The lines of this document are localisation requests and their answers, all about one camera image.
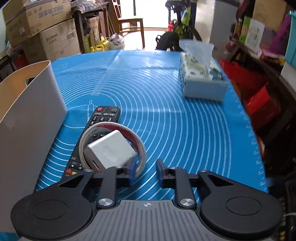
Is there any white tape roll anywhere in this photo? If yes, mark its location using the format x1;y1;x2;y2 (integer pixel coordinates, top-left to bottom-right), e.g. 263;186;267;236
77;121;147;178

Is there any white square power adapter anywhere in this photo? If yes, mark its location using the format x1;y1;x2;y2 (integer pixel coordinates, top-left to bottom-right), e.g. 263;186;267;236
83;130;137;172

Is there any black tv remote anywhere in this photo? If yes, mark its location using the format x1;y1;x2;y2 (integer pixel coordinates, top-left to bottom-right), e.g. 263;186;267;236
61;105;122;179

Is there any beige plastic storage bin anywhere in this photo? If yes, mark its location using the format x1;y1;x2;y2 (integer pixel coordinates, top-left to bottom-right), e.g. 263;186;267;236
1;60;67;233

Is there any blue silicone baking mat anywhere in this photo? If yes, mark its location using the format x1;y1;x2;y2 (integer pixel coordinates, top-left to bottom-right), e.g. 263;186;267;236
35;50;267;200

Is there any tissue box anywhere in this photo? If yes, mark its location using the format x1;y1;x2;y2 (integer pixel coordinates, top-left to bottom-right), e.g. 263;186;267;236
179;39;228;102

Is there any red gift bag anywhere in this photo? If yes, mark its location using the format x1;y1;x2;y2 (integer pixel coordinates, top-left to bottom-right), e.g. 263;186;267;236
219;60;280;130

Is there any yellow oil jug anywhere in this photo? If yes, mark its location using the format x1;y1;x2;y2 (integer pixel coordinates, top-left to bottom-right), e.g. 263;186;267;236
90;38;110;53

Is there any large stacked cardboard box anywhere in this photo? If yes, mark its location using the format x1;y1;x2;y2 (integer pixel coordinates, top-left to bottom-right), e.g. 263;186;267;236
22;19;81;64

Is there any wooden chair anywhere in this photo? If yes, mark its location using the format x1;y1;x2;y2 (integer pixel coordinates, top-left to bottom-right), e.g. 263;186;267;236
109;0;145;49

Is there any green white product box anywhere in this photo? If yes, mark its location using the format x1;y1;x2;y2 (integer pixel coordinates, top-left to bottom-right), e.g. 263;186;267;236
239;16;265;54

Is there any teal plastic storage bin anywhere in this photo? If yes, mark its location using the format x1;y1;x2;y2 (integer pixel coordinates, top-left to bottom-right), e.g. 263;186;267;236
285;11;296;68

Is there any green black bicycle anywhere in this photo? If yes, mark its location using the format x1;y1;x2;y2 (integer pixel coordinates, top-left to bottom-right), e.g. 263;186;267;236
156;1;202;51

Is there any open top cardboard box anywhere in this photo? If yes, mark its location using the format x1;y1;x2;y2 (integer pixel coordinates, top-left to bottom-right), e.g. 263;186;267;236
3;0;72;47

